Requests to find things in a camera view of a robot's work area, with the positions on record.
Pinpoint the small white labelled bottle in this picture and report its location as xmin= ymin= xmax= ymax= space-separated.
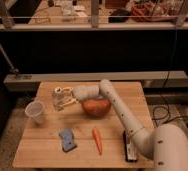
xmin=52 ymin=87 xmax=64 ymax=111

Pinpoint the grey metal beam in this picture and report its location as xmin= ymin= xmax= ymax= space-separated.
xmin=3 ymin=71 xmax=188 ymax=92

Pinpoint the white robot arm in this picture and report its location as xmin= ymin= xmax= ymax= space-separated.
xmin=72 ymin=79 xmax=188 ymax=171

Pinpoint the diagonal metal strut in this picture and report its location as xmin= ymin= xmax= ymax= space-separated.
xmin=0 ymin=43 xmax=19 ymax=77

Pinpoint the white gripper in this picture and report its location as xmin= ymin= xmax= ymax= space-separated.
xmin=62 ymin=85 xmax=99 ymax=107

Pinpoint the clear plastic cup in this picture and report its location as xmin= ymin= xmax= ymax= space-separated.
xmin=25 ymin=101 xmax=44 ymax=124

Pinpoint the black cable on floor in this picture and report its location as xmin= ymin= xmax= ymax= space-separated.
xmin=152 ymin=105 xmax=188 ymax=168

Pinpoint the blue sponge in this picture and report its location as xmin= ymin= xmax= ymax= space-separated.
xmin=59 ymin=128 xmax=77 ymax=152

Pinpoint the orange carrot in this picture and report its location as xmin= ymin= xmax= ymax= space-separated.
xmin=92 ymin=128 xmax=102 ymax=155

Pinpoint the orange bowl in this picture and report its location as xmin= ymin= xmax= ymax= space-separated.
xmin=82 ymin=99 xmax=111 ymax=117

